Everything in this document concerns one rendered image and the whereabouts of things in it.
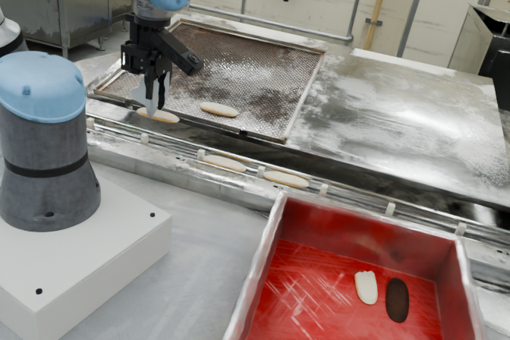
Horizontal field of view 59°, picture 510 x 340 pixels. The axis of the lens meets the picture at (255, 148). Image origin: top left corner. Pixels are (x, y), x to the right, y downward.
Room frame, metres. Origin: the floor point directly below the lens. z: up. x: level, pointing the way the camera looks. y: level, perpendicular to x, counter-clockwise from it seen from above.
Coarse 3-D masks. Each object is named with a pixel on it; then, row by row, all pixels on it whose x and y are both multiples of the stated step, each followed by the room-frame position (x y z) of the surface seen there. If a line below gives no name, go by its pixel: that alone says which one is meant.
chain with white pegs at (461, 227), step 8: (88, 120) 0.92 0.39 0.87; (144, 136) 0.89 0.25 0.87; (200, 152) 0.86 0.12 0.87; (200, 160) 0.86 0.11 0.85; (264, 168) 0.83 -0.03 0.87; (256, 176) 0.84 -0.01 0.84; (312, 192) 0.82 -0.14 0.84; (320, 192) 0.80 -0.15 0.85; (392, 208) 0.77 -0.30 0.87; (464, 224) 0.75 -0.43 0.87; (456, 232) 0.74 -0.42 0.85
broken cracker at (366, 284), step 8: (360, 272) 0.60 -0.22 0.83; (368, 272) 0.60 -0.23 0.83; (360, 280) 0.58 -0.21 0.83; (368, 280) 0.58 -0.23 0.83; (360, 288) 0.56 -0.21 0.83; (368, 288) 0.57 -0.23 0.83; (376, 288) 0.57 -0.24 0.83; (360, 296) 0.55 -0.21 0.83; (368, 296) 0.55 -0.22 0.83; (376, 296) 0.56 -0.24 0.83
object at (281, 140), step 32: (224, 32) 1.46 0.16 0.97; (224, 64) 1.26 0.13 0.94; (256, 64) 1.28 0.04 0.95; (288, 64) 1.31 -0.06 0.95; (320, 64) 1.31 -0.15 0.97; (224, 96) 1.09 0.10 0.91; (256, 96) 1.11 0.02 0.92; (224, 128) 0.95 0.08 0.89; (256, 128) 0.97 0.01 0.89; (288, 128) 0.98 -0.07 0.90
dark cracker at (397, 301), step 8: (392, 280) 0.60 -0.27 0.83; (400, 280) 0.60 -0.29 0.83; (392, 288) 0.57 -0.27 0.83; (400, 288) 0.58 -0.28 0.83; (392, 296) 0.56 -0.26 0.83; (400, 296) 0.56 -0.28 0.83; (408, 296) 0.57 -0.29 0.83; (392, 304) 0.54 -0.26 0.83; (400, 304) 0.54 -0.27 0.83; (408, 304) 0.55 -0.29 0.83; (392, 312) 0.52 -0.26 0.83; (400, 312) 0.53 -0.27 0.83; (400, 320) 0.51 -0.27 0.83
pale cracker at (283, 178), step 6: (264, 174) 0.84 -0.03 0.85; (270, 174) 0.83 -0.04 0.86; (276, 174) 0.83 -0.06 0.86; (282, 174) 0.84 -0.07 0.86; (270, 180) 0.82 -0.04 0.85; (276, 180) 0.82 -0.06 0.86; (282, 180) 0.82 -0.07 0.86; (288, 180) 0.82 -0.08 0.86; (294, 180) 0.82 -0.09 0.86; (300, 180) 0.83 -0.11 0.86; (294, 186) 0.81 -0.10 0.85; (300, 186) 0.81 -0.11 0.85; (306, 186) 0.81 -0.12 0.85
